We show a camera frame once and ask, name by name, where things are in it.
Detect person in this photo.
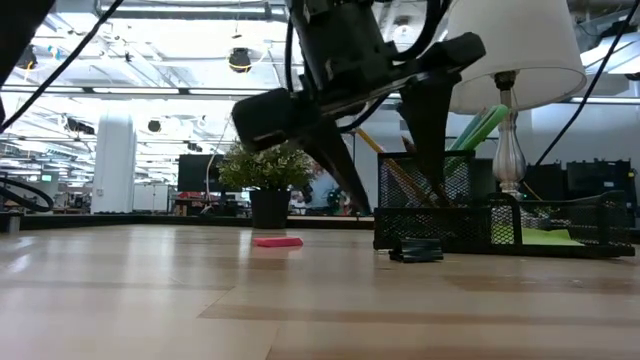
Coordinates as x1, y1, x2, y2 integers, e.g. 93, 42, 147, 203
298, 160, 351, 217

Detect white shade table lamp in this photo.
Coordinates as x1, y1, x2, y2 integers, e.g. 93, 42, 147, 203
444, 0, 589, 201

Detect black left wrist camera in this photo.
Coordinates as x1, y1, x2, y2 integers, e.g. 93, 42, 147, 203
231, 86, 322, 153

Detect green handled scissors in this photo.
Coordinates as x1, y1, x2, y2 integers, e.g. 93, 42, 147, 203
448, 103, 510, 153

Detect black ceiling camera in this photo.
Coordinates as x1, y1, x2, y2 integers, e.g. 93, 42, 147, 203
17, 44, 39, 71
228, 47, 253, 74

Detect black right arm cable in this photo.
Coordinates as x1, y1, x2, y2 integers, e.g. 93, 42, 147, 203
533, 0, 640, 167

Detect black binder clip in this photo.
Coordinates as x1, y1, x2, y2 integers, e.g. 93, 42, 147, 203
388, 236, 445, 264

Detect white column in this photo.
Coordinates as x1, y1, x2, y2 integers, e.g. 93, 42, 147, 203
90, 112, 138, 215

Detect black background monitor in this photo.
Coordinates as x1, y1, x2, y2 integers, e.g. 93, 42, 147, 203
177, 153, 224, 194

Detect small potted green plant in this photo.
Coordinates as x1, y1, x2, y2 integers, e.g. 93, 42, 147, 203
217, 142, 314, 230

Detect black aluminium table frame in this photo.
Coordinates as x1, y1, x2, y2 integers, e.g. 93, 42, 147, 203
0, 212, 376, 232

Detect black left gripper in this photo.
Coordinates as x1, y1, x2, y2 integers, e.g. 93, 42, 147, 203
288, 0, 487, 217

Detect yellow pencil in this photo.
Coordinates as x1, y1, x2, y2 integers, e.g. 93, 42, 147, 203
354, 127, 436, 207

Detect pink eraser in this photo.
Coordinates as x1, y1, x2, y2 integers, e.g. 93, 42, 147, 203
251, 235, 305, 249

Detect black storage bins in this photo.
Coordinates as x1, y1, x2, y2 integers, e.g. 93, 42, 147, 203
522, 157, 639, 201

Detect black mesh desk organizer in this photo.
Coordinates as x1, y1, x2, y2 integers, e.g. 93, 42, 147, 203
372, 149, 637, 260

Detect black curved cable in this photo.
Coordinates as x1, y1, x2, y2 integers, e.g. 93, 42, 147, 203
0, 177, 56, 214

